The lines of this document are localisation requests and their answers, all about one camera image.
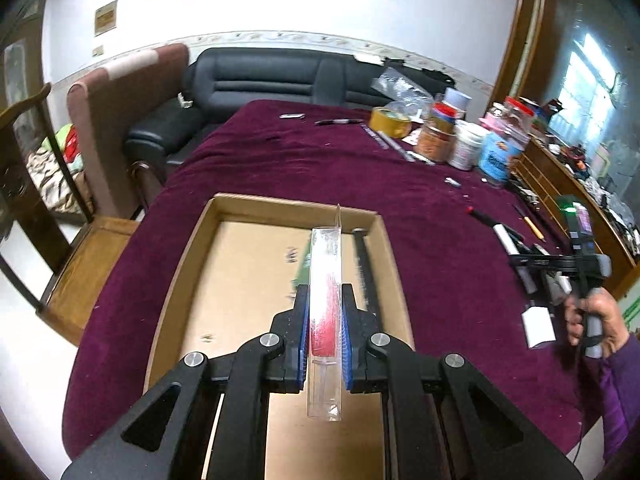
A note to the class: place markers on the white marker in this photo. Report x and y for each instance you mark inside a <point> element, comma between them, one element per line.
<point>510,247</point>

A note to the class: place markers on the small white box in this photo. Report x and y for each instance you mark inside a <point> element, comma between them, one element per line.
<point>537,327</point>

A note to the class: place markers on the window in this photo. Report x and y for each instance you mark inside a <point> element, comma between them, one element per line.
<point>585,80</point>

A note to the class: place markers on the purple tablecloth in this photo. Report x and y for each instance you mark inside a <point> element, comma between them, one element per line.
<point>300,170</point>

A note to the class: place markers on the gold wall plaque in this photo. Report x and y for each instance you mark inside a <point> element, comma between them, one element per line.
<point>105,19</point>

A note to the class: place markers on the person's right forearm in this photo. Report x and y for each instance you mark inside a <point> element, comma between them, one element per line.
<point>620,400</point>

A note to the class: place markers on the brown armchair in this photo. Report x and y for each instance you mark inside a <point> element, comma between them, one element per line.
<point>125,110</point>

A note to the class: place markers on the colourful cloth pile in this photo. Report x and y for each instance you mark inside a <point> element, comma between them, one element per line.
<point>60,160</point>

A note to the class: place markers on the black leather sofa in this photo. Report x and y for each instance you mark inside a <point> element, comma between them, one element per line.
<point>260,77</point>

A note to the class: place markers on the dark wooden cabinet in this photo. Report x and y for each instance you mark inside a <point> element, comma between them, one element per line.
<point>20,60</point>

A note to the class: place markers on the clear jar with red lid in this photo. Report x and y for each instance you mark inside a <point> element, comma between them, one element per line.
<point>517,115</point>

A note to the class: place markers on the wooden chair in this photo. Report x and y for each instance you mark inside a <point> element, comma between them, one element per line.
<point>85,270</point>

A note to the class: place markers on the black marker pen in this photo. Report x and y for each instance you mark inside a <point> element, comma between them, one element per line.
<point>337,122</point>

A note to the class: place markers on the small wall switch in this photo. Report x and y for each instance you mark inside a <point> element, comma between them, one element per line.
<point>98,50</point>

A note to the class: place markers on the blue labelled container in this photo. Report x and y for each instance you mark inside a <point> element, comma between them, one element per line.
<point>497,157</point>

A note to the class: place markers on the wooden sideboard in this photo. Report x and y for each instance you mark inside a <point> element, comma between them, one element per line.
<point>550,180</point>

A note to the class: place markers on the silver pen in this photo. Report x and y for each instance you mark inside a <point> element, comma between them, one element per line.
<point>397,147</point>

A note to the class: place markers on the jar with orange contents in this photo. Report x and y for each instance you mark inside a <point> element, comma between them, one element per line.
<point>436,142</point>

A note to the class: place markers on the shallow cardboard box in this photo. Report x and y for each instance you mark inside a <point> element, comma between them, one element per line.
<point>240,260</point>

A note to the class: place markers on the clear plastic bag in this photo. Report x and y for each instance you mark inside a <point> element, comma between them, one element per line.
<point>400,87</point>

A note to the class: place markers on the white paper cup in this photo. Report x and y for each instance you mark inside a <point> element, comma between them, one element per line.
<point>457,100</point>

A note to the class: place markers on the green and white box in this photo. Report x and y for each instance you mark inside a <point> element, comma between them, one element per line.
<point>631,314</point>

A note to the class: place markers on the yellow tape roll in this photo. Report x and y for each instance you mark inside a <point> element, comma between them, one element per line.
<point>387,122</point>

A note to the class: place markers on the black cylinder with red tip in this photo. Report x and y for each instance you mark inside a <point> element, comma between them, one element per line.
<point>484,216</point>

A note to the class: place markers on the grey pen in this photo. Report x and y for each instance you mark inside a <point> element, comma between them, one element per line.
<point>375,136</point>

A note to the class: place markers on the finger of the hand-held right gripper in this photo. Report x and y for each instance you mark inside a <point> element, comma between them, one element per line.
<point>545,261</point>

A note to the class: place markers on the green flat item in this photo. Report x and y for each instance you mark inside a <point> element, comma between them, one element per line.
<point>301,272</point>

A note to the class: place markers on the clear plastic box with red item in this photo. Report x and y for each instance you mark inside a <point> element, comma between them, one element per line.
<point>325,285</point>

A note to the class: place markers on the wooden door frame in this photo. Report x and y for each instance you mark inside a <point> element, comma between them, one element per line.
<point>525,25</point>

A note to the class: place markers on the clutter of small things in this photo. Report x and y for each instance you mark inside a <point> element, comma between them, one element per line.
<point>590,175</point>

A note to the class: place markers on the small silver item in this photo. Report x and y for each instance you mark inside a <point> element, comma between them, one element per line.
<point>291,116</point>

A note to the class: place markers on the person's right hand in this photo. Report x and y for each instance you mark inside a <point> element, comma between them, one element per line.
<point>612,317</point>

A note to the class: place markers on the white plastic tub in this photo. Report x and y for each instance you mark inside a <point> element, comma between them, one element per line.
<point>466,147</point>

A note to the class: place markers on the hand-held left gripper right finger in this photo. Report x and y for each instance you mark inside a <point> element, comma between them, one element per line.
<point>348,355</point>

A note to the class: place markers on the black ridged tool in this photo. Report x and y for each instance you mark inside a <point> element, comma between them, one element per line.
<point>364,270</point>

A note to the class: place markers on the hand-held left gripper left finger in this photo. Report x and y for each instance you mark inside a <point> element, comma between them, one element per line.
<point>301,340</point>

